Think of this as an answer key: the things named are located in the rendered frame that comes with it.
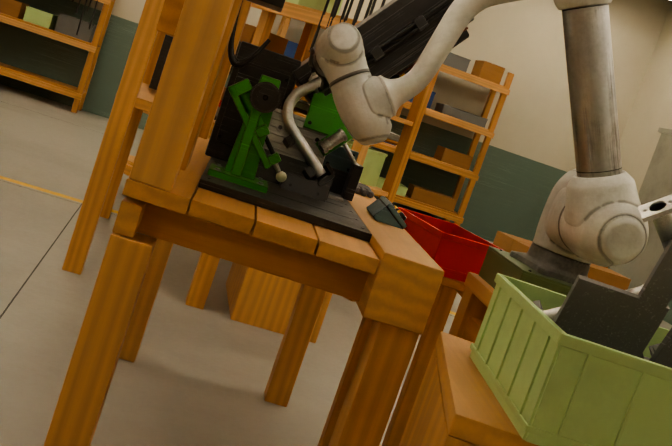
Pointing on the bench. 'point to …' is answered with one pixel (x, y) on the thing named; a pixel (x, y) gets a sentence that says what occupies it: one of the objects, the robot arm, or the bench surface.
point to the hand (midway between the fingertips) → (318, 81)
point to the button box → (386, 213)
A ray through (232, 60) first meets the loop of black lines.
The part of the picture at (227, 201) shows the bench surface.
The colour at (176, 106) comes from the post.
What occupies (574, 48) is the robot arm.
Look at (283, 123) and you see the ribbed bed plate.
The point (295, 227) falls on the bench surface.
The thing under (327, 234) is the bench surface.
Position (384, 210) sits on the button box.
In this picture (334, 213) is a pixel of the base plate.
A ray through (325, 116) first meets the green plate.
